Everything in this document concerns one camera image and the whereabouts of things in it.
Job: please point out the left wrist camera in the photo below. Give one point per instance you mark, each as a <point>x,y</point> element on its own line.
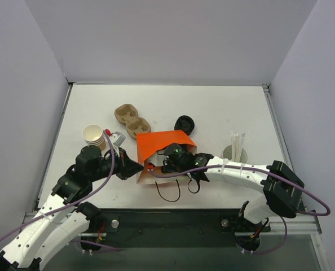
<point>116,139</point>

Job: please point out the stack of black lids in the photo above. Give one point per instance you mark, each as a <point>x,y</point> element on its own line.
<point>185,124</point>

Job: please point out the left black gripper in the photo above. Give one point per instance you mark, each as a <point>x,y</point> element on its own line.
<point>123,165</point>

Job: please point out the stack of paper cups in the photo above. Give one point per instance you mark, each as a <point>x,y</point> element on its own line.
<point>93,136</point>

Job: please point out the white wrapped straws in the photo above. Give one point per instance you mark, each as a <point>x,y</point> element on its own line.
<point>237,144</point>

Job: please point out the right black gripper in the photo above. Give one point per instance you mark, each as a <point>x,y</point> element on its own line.
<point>167,162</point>

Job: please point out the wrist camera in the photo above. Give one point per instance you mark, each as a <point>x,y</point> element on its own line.
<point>156,160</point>
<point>116,139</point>

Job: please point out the orange paper bag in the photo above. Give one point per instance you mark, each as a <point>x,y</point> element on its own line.
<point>156,142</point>

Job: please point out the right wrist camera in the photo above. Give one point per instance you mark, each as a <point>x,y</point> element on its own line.
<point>156,160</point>

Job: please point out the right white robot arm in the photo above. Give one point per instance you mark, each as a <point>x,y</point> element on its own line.
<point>280,188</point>

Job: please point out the white straw holder cup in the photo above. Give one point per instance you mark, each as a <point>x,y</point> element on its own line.
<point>227,154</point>

